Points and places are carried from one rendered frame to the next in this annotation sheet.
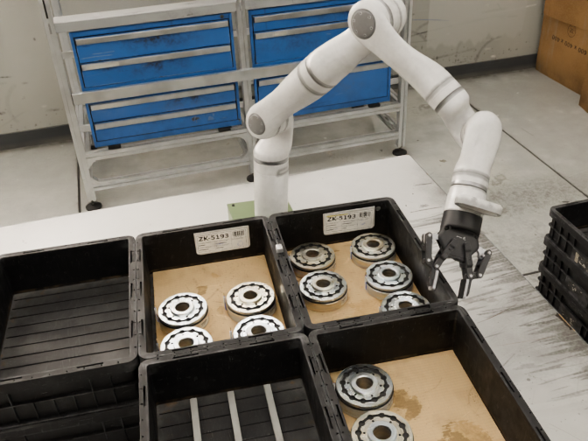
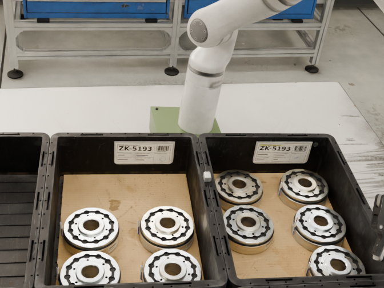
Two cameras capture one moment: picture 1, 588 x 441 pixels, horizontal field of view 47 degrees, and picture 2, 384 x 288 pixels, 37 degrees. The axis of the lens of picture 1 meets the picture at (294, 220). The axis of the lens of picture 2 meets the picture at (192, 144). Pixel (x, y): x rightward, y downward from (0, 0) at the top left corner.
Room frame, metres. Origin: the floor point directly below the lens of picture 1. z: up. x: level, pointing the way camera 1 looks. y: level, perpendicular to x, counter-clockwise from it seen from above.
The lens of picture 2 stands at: (0.31, 0.08, 1.65)
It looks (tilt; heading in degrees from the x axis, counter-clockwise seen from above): 38 degrees down; 359
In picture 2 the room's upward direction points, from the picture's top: 7 degrees clockwise
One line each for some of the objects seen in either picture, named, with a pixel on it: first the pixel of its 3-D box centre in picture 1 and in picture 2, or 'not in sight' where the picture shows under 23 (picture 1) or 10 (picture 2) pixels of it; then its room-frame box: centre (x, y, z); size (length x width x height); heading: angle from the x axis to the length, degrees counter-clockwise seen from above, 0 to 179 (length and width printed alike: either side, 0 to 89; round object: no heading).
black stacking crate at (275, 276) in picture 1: (214, 301); (127, 224); (1.07, 0.17, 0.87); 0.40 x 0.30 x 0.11; 10
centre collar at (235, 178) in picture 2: (312, 254); (239, 184); (1.22, -0.04, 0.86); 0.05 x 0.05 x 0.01
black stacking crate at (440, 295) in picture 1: (354, 277); (283, 220); (1.12, -0.12, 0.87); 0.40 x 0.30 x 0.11; 10
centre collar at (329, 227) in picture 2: (388, 273); (320, 222); (1.13, -0.20, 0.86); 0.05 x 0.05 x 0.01
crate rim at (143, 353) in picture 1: (212, 282); (128, 204); (1.07, 0.17, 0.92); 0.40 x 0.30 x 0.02; 10
